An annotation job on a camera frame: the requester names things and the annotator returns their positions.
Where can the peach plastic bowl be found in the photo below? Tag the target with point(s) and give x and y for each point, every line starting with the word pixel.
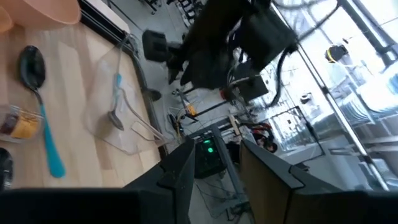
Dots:
pixel 40 11

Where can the clear empty plastic container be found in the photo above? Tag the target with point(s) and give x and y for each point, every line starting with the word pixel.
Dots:
pixel 102 102

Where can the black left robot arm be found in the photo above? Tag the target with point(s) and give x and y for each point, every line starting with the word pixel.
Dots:
pixel 217 40

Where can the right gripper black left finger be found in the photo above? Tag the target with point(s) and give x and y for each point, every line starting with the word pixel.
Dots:
pixel 174 186

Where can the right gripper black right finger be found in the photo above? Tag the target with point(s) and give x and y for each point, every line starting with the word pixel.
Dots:
pixel 280 199

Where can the black computer green lights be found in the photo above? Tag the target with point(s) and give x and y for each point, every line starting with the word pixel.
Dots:
pixel 208 155

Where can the small glass spice jar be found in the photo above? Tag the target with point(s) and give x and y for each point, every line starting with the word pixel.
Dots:
pixel 21 126

